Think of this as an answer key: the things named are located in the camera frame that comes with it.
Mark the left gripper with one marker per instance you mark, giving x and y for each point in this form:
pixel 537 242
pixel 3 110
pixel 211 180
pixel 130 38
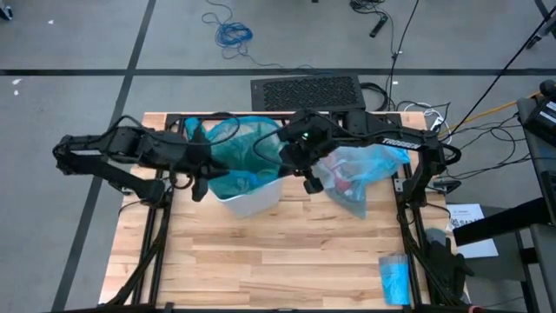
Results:
pixel 200 163

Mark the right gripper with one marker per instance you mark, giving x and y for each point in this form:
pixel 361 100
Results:
pixel 304 158

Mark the teal bag stack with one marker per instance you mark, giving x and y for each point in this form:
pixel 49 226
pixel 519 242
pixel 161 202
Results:
pixel 243 152

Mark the white plastic trash bin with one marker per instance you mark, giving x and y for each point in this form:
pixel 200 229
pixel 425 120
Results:
pixel 252 202

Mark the light blue trash bag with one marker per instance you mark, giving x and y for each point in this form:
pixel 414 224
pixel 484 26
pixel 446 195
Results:
pixel 373 163

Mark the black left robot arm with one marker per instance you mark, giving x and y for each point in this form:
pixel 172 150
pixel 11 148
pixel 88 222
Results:
pixel 121 145

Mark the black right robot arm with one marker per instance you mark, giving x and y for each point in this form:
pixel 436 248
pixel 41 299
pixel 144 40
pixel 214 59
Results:
pixel 391 139

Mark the blue bag roll pack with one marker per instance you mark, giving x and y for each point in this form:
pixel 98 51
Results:
pixel 394 280

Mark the white power strip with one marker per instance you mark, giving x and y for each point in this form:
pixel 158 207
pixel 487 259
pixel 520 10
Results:
pixel 435 126

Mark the black power strip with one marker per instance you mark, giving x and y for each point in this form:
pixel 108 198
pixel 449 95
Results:
pixel 379 25

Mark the black glove pile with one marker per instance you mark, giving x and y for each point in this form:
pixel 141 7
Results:
pixel 447 269

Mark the white paper sheet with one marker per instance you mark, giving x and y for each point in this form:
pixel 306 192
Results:
pixel 473 243

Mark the black slanted bar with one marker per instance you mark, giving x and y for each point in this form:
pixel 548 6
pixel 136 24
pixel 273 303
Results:
pixel 499 221

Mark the black labelled device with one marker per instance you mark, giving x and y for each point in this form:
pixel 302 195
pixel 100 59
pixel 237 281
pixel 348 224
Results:
pixel 545 117

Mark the grey side desk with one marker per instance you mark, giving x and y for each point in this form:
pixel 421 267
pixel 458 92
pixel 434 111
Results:
pixel 540 261

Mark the black aluminium table frame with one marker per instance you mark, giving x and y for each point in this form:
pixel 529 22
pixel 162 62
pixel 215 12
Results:
pixel 156 261

